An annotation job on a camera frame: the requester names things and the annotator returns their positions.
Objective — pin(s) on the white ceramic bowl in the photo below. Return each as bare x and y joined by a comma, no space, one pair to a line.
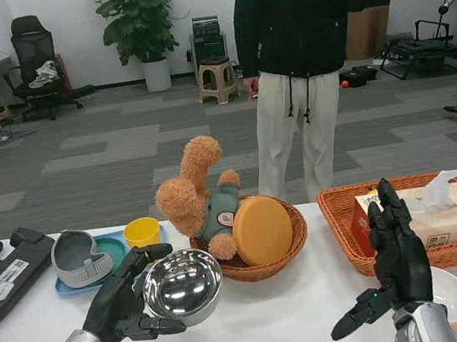
453,297

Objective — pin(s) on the beige tissue box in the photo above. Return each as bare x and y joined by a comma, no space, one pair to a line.
450,222

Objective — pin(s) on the brown plush teddy bear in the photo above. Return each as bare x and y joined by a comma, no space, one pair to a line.
186,202

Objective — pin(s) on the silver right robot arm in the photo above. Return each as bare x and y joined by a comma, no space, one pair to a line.
426,326

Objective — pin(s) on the potted green plant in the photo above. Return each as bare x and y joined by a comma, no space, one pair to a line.
137,18

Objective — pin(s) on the light blue plastic tray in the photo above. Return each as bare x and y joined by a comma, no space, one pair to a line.
72,291

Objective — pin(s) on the person in black jacket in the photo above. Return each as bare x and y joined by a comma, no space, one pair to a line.
291,36

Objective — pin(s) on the black moulded equipment case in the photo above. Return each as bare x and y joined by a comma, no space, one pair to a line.
20,287

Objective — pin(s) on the black folding cot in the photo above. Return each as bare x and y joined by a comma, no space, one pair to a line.
419,51

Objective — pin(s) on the white tissue sheet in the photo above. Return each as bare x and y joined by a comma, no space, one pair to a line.
439,191

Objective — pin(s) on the black metal cabinet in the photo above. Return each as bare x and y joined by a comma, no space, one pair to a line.
208,49

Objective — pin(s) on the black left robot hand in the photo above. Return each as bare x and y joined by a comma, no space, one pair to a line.
111,304

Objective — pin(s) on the round brown wicker basket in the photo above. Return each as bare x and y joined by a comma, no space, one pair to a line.
267,271

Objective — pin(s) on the white crumpled cloth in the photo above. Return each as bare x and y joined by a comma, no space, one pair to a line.
44,75

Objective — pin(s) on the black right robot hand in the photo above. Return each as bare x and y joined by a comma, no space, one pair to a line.
402,257

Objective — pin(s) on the black office chair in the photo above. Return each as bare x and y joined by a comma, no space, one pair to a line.
31,49

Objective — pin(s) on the shiny metal bowl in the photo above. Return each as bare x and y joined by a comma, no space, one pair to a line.
185,288

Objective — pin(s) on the small orange ball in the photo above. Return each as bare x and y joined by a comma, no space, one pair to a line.
343,83

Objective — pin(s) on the red cardboard box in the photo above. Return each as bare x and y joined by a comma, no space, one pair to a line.
359,221

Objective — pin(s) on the black device with stripes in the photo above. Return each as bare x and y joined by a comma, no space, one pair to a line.
205,25

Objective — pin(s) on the brown cardboard box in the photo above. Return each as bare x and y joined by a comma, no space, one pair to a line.
366,30

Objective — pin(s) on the black carrying case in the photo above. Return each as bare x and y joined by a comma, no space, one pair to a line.
361,75

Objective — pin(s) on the orange round disc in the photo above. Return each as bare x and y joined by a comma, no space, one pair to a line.
261,230

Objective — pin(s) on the yellow plastic cup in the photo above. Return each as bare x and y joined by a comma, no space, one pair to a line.
142,234

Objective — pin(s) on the beige plastic stool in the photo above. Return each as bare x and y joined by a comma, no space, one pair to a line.
217,77

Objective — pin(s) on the teal green round plate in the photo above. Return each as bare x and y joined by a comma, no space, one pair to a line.
115,250

